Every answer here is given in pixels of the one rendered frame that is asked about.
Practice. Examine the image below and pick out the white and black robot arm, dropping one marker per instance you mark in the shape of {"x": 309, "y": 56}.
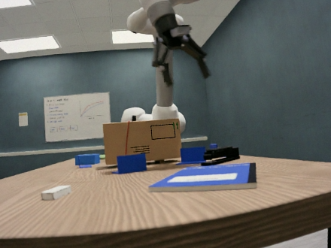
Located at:
{"x": 151, "y": 11}

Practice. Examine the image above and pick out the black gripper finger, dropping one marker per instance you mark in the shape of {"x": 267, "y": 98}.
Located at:
{"x": 159, "y": 64}
{"x": 192, "y": 49}

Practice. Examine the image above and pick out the blue notebook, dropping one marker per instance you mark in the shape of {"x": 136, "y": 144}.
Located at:
{"x": 209, "y": 178}

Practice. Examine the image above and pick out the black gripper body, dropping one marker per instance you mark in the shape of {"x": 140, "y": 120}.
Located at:
{"x": 162, "y": 26}

